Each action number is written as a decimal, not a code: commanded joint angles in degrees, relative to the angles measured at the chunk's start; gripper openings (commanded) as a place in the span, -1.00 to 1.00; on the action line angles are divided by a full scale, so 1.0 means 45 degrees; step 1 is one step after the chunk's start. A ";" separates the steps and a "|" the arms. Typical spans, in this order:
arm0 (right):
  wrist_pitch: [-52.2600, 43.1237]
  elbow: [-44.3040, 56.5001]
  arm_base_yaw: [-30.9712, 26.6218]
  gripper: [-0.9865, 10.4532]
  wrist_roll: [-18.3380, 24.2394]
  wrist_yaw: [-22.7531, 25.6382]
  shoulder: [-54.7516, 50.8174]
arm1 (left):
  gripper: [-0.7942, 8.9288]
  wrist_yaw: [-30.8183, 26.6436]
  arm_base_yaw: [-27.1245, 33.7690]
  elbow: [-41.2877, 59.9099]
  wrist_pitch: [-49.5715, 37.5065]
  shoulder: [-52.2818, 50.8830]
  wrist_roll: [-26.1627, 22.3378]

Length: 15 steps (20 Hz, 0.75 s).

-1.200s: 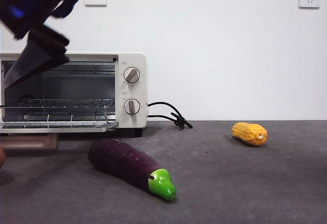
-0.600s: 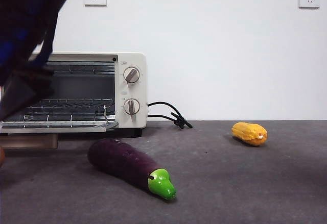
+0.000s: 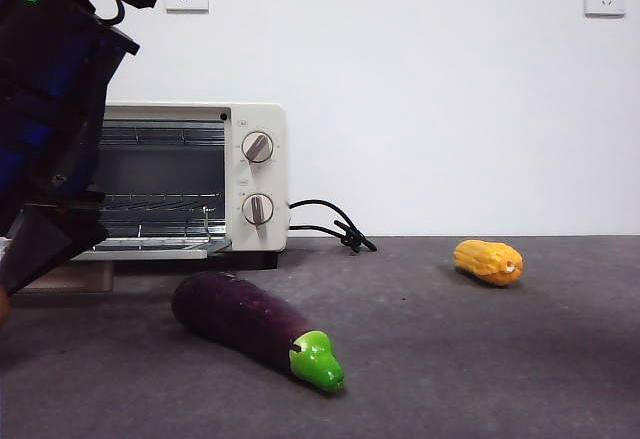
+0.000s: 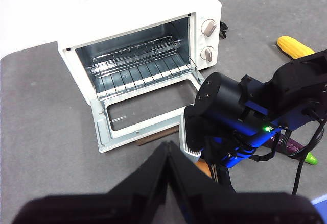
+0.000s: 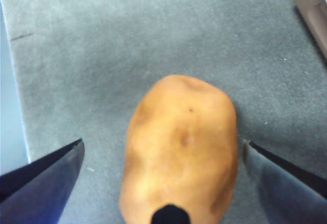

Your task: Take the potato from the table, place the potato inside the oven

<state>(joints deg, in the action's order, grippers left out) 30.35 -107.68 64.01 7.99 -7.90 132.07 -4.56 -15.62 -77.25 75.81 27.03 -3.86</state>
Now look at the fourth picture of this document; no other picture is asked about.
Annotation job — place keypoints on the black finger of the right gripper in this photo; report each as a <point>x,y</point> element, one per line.
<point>225,176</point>

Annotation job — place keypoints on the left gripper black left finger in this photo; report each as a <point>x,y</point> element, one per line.
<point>115,208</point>

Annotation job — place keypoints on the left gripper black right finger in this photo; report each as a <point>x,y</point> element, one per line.
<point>230,208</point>

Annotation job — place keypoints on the brown potato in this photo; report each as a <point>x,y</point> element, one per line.
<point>204,168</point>

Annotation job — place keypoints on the beige oven knob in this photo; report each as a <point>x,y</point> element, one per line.
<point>209,27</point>
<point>208,53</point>

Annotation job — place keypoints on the white toaster oven housing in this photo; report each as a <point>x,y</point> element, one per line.
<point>127,12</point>

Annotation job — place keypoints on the purple toy eggplant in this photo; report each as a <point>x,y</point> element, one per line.
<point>290,146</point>

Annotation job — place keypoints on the yellow toy corn cob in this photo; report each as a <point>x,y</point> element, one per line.
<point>291,46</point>

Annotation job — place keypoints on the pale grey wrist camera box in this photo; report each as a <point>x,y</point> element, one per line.
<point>184,142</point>

